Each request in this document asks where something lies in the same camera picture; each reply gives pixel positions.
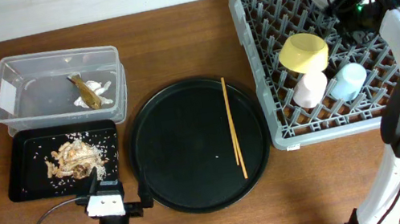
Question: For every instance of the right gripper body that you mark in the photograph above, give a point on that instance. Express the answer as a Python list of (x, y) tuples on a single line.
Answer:
[(350, 15)]

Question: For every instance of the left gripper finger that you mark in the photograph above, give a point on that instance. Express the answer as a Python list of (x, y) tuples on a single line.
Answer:
[(94, 180), (144, 192)]

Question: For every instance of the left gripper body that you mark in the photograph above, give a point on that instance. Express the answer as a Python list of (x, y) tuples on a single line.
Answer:
[(133, 208)]

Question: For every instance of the food scraps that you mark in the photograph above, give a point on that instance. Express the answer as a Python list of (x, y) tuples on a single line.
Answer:
[(76, 159)]

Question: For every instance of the yellow bowl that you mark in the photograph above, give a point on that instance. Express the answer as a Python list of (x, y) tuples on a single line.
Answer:
[(304, 53)]

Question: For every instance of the blue cup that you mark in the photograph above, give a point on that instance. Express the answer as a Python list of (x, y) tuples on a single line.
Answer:
[(350, 80)]

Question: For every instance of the pink cup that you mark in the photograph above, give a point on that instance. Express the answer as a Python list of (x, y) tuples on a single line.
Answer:
[(310, 89)]

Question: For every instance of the gold snack wrapper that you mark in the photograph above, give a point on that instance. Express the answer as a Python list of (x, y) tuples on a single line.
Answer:
[(89, 97)]

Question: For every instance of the white tissue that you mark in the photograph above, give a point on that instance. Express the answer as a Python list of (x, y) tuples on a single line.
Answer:
[(98, 89)]

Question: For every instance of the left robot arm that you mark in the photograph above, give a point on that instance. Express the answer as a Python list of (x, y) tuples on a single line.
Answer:
[(107, 220)]

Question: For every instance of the grey dishwasher rack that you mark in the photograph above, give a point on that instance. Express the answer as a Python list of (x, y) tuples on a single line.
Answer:
[(263, 27)]

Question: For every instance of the round black serving tray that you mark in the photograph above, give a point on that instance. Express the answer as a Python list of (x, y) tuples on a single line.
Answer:
[(181, 139)]

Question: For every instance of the black rectangular tray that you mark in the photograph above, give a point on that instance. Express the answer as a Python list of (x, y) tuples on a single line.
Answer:
[(28, 172)]

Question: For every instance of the wooden chopstick right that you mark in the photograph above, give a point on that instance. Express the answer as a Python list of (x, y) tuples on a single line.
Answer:
[(242, 165)]

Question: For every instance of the wooden chopstick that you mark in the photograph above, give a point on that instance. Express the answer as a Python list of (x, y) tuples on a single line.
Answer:
[(229, 120), (242, 165)]

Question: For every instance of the clear plastic bin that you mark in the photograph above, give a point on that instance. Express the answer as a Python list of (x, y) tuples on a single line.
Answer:
[(35, 91)]

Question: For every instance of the wooden chopstick left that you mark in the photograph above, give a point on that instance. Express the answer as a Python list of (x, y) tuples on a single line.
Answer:
[(229, 120)]

